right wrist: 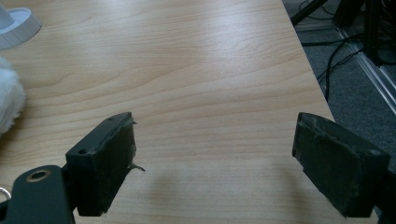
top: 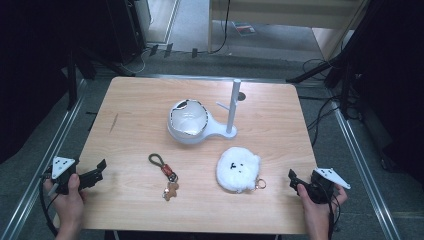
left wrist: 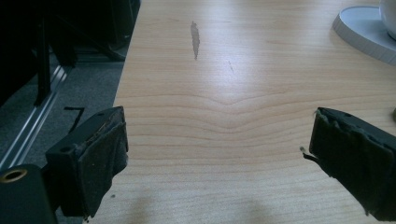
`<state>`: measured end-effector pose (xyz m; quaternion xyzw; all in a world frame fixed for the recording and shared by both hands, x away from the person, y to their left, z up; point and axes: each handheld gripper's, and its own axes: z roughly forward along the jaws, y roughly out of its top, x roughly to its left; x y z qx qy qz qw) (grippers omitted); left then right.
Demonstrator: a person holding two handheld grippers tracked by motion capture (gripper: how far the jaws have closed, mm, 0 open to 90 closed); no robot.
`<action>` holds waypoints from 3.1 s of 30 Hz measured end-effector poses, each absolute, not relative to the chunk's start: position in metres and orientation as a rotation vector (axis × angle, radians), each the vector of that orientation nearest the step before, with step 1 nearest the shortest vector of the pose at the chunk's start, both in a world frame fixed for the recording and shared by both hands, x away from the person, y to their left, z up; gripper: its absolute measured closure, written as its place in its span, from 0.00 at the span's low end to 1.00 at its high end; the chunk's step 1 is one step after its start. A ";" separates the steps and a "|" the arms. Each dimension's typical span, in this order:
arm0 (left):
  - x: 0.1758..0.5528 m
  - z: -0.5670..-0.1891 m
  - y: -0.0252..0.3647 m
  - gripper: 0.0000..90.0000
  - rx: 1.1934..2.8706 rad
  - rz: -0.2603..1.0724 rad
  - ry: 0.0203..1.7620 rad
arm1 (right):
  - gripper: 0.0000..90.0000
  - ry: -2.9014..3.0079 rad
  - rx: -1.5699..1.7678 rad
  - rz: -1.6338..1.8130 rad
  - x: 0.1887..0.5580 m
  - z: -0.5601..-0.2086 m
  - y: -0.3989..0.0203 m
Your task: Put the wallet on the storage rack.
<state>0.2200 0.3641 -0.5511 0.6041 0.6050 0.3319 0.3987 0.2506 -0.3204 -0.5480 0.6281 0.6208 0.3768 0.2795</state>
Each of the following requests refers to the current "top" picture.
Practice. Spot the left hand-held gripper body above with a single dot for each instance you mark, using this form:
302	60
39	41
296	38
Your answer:
62	166

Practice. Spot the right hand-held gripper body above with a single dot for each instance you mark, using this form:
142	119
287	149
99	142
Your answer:
325	183

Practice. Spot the person's right hand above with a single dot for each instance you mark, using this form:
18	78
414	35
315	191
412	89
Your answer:
315	210

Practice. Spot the person's left hand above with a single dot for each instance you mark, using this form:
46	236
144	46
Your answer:
68	205

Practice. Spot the black metal stand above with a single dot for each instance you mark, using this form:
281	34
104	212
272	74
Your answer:
71	80

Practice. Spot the dark curtain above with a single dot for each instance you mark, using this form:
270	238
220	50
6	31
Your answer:
393	83
30	73

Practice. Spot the black tripod stand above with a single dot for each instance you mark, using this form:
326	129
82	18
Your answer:
320	68

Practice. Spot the black cabinet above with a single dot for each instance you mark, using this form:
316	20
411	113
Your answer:
128	30

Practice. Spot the booklet on floor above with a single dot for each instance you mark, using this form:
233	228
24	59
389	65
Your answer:
244	28

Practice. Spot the light wooden shelf unit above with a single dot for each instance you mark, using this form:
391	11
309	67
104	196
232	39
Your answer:
286	13

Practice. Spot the metal floor rail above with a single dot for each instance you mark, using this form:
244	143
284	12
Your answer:
40	160
363	166

